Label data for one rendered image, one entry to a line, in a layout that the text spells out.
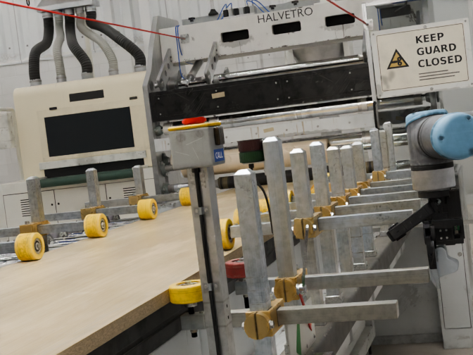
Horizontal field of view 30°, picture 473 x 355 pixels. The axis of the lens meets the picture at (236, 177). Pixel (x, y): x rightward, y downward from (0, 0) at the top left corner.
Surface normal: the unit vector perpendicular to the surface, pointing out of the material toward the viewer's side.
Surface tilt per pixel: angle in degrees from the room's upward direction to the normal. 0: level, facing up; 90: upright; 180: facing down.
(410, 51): 90
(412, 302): 90
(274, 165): 90
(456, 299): 90
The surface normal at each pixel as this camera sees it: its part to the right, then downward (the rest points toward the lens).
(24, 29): -0.18, 0.07
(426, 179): -0.44, 0.11
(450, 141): 0.07, 0.04
